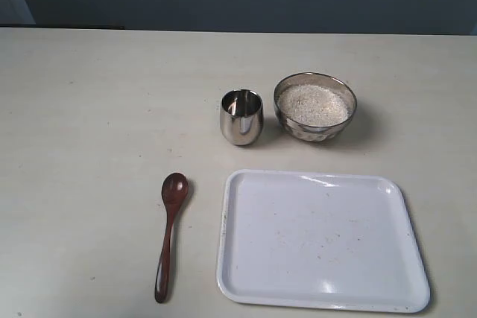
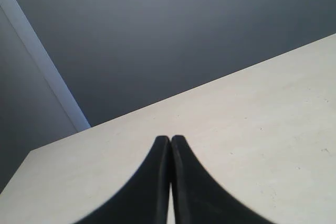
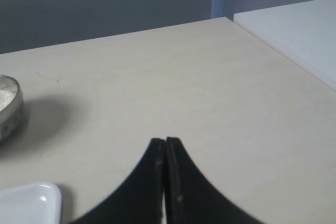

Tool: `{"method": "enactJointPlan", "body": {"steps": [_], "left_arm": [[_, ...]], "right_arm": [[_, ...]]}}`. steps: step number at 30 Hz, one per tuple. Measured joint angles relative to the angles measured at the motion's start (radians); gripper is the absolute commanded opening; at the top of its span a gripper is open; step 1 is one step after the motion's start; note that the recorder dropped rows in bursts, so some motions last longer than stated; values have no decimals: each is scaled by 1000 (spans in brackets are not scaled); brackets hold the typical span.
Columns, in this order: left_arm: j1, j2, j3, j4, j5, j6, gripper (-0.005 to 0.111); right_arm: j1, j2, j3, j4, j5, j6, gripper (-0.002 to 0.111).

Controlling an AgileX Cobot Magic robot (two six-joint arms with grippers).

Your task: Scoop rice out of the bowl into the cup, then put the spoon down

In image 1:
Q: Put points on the white plastic tray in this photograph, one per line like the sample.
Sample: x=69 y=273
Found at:
x=328 y=241

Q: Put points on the steel bowl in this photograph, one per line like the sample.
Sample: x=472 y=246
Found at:
x=310 y=133

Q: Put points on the brown wooden spoon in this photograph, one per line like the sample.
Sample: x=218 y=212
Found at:
x=174 y=192

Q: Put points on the small steel cup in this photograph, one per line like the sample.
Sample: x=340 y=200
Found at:
x=241 y=117

